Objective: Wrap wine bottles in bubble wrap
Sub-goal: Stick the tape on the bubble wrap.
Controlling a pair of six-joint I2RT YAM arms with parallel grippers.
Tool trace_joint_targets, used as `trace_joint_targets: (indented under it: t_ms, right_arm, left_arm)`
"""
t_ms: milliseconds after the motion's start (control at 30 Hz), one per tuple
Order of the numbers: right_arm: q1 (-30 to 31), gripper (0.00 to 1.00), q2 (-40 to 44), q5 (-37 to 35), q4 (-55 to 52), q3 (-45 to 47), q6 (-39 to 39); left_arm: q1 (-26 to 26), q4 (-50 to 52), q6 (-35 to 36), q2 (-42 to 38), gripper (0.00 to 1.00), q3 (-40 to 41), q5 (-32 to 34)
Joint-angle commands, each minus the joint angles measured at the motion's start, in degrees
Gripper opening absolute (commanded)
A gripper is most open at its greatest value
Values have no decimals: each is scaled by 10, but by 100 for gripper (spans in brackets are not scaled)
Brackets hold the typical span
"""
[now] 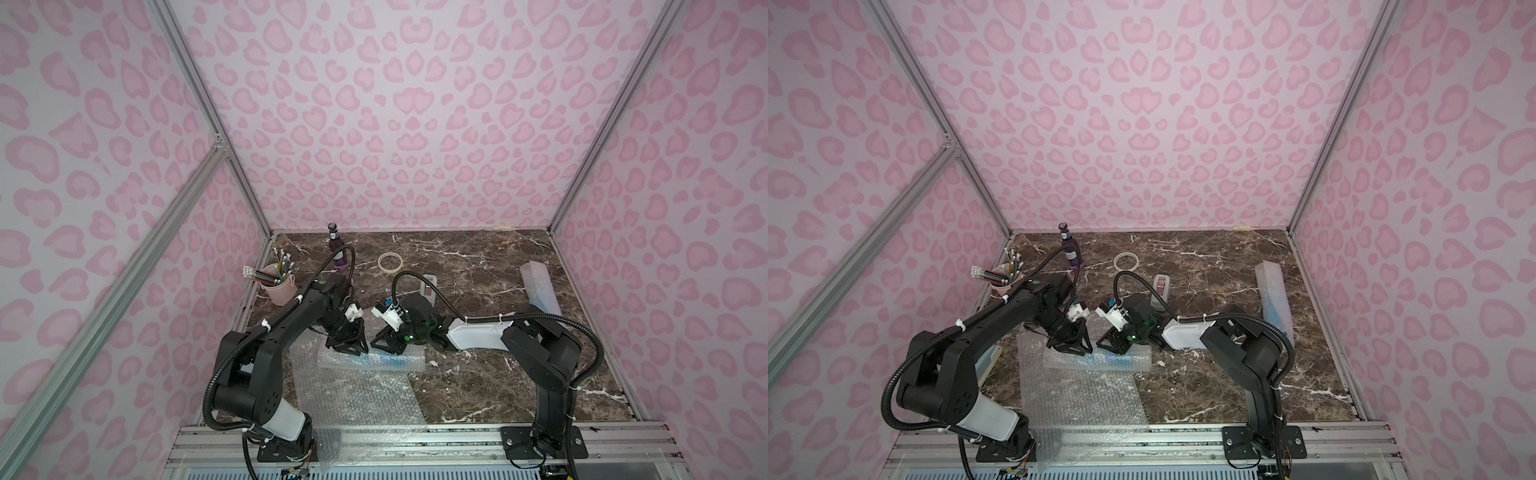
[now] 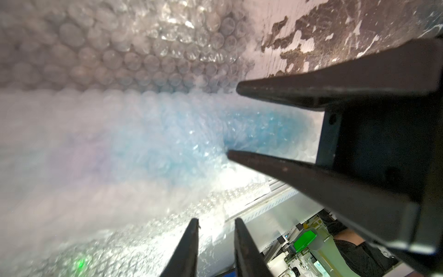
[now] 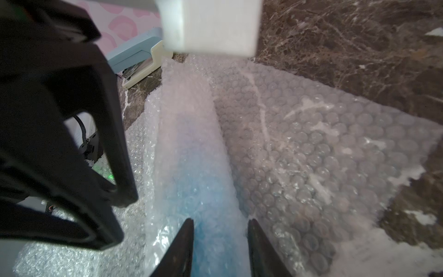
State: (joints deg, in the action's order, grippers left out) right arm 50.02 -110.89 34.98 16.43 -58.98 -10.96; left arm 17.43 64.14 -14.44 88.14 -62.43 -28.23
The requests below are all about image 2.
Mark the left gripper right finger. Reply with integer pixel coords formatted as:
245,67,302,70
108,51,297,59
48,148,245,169
234,218,272,277

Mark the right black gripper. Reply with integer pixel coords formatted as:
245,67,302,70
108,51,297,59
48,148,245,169
227,38,443,277

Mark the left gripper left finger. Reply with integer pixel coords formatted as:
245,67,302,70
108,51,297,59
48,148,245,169
160,218,200,277

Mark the bubble wrap sheet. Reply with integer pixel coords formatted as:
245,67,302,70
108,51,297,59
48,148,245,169
1,90,323,277
1,1,254,93

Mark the blue glass bottle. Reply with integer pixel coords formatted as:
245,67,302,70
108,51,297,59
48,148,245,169
113,106,316,187

